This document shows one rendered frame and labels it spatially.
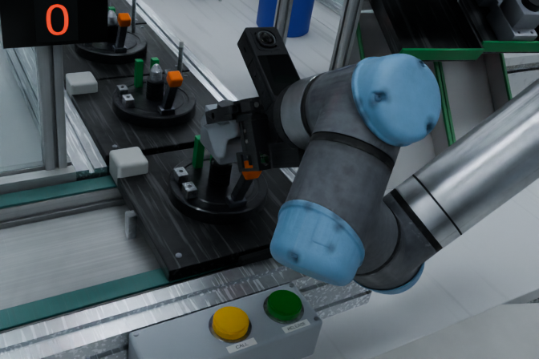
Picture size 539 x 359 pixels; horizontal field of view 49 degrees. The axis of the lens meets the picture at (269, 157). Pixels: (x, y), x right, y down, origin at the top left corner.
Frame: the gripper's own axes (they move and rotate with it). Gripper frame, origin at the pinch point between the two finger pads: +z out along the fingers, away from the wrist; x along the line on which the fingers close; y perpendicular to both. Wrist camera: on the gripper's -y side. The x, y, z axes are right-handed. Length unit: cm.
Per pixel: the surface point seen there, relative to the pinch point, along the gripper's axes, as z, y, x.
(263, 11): 75, -31, 52
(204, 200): 3.0, 10.8, -3.6
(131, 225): 7.2, 12.5, -12.8
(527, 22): -15.3, -6.5, 41.8
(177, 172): 6.2, 6.6, -5.6
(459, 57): -13.2, -2.8, 29.8
